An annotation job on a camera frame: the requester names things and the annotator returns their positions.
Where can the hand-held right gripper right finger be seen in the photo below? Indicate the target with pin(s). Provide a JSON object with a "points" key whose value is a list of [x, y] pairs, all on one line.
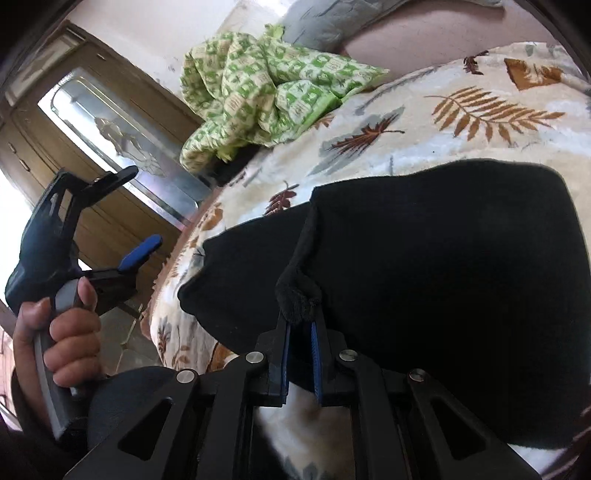
{"points": [[316, 364]]}

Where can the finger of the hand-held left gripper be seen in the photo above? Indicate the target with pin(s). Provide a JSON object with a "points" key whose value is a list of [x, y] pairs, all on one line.
{"points": [[108, 182], [138, 253]]}

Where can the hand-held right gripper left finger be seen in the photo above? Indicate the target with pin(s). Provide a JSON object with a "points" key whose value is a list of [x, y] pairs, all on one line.
{"points": [[286, 364]]}

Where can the black pants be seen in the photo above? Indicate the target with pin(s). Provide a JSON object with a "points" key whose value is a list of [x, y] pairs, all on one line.
{"points": [[438, 277]]}

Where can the person's left forearm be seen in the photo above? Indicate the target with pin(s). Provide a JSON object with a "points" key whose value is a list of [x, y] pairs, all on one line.
{"points": [[23, 443]]}

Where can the person's left hand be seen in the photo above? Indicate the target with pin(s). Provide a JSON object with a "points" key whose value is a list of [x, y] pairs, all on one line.
{"points": [[69, 341]]}

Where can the wooden door with glass pane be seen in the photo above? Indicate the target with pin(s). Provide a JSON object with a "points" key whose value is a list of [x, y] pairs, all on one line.
{"points": [[120, 221]]}

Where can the dark cloth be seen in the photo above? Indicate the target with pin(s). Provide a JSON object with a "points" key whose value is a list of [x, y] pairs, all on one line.
{"points": [[231, 173]]}

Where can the green patterned quilt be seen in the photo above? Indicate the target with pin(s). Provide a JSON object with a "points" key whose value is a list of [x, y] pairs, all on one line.
{"points": [[258, 87]]}

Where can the leaf print blanket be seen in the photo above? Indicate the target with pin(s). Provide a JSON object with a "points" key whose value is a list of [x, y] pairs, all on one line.
{"points": [[415, 134]]}

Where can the grey quilted pillow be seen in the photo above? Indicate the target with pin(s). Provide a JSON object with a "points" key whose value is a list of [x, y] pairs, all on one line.
{"points": [[323, 18]]}

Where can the pink bedsheet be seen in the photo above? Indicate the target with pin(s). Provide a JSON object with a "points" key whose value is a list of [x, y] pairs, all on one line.
{"points": [[438, 34]]}

